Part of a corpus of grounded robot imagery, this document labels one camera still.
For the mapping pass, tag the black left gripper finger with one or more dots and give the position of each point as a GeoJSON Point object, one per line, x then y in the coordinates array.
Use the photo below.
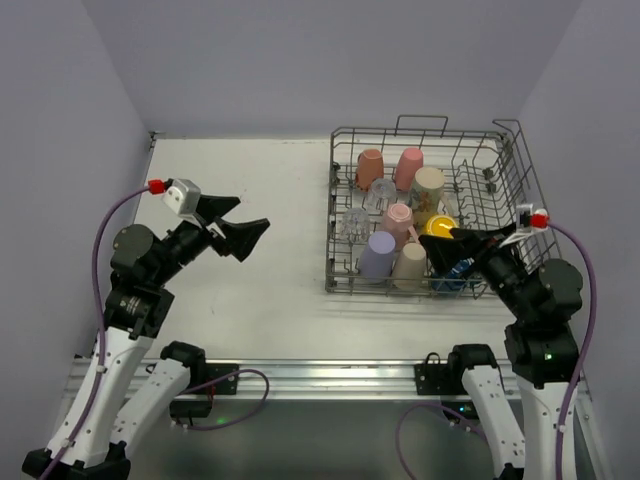
{"type": "Point", "coordinates": [211, 207]}
{"type": "Point", "coordinates": [241, 238]}

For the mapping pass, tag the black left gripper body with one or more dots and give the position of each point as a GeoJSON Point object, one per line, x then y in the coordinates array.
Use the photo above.
{"type": "Point", "coordinates": [214, 234]}

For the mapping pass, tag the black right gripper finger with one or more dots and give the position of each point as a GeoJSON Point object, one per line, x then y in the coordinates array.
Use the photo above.
{"type": "Point", "coordinates": [474, 235]}
{"type": "Point", "coordinates": [444, 254]}

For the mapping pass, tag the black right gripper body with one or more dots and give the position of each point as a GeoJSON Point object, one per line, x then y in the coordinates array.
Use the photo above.
{"type": "Point", "coordinates": [481, 255]}

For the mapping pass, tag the blue mug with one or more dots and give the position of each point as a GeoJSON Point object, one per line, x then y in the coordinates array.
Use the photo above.
{"type": "Point", "coordinates": [454, 281]}

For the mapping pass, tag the yellow mug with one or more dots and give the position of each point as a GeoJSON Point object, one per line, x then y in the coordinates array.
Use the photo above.
{"type": "Point", "coordinates": [440, 225]}

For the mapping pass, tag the beige plastic cup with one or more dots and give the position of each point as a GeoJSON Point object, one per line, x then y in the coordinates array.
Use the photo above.
{"type": "Point", "coordinates": [410, 267]}

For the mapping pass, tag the pink faceted mug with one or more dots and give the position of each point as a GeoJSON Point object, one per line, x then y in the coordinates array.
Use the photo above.
{"type": "Point", "coordinates": [398, 221]}

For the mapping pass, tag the lavender plastic cup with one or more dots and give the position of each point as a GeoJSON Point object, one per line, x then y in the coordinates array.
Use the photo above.
{"type": "Point", "coordinates": [376, 261]}

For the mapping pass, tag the clear textured glass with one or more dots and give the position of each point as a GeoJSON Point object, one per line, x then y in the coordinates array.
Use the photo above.
{"type": "Point", "coordinates": [355, 225]}

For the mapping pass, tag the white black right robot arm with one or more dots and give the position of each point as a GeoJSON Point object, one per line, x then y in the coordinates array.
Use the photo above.
{"type": "Point", "coordinates": [540, 346]}

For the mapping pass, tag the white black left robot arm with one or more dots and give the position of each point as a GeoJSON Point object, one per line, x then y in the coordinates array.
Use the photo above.
{"type": "Point", "coordinates": [105, 426]}

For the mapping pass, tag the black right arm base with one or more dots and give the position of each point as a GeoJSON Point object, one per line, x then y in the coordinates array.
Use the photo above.
{"type": "Point", "coordinates": [433, 379]}

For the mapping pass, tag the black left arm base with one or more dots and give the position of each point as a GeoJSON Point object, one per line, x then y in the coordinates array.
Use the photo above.
{"type": "Point", "coordinates": [199, 404]}

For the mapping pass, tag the cream seahorse mug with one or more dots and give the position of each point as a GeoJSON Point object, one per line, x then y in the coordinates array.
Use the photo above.
{"type": "Point", "coordinates": [426, 194]}

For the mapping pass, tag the clear glass tumbler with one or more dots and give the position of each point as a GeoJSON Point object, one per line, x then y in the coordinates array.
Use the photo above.
{"type": "Point", "coordinates": [381, 194]}

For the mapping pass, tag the pink plastic cup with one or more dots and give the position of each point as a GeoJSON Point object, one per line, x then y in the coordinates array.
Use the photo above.
{"type": "Point", "coordinates": [410, 161]}

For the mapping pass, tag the orange floral mug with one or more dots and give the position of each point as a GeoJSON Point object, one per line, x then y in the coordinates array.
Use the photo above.
{"type": "Point", "coordinates": [370, 167]}

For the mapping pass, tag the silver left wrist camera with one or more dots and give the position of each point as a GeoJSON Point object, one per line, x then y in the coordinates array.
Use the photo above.
{"type": "Point", "coordinates": [182, 197]}

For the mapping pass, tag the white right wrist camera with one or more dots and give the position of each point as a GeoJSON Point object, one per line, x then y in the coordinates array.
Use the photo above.
{"type": "Point", "coordinates": [523, 225]}

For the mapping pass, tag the grey wire dish rack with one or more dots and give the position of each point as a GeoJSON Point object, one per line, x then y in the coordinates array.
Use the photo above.
{"type": "Point", "coordinates": [488, 173]}

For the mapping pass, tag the aluminium mounting rail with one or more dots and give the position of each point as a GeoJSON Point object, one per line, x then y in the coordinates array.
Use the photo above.
{"type": "Point", "coordinates": [316, 380]}

